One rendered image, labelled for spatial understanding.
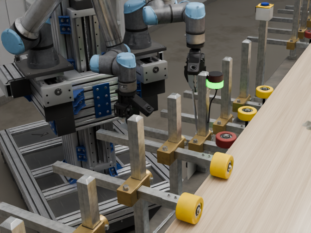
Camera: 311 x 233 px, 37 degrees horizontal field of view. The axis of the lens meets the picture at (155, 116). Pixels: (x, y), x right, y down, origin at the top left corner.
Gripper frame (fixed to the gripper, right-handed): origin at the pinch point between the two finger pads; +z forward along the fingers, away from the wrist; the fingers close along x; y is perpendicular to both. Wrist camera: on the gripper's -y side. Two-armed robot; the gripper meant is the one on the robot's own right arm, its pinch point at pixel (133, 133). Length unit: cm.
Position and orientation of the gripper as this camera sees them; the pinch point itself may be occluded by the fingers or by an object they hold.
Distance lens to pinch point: 198.9
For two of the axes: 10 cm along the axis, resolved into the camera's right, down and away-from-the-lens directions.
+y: -8.8, -2.1, 4.3
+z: 0.2, 8.9, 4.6
